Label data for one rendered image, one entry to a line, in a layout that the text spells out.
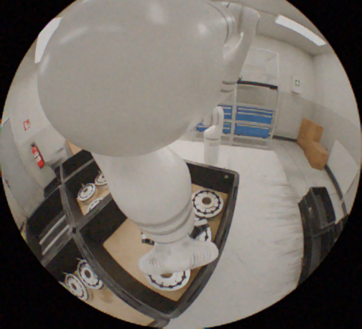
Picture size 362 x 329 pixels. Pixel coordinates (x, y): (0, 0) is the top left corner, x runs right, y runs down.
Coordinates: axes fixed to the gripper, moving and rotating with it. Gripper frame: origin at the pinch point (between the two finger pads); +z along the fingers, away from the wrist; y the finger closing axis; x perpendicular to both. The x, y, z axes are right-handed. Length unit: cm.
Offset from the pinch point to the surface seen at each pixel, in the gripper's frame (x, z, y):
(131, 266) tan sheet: 5.6, 2.1, 14.3
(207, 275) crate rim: 10.0, -7.8, -2.9
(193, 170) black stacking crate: -18.5, -4.8, -10.5
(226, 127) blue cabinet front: -153, 41, -132
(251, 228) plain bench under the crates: 4.4, 15.2, -27.1
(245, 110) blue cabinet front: -133, 4, -158
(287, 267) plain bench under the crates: 32.7, 15.2, -31.5
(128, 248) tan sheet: 0.2, 2.1, 14.7
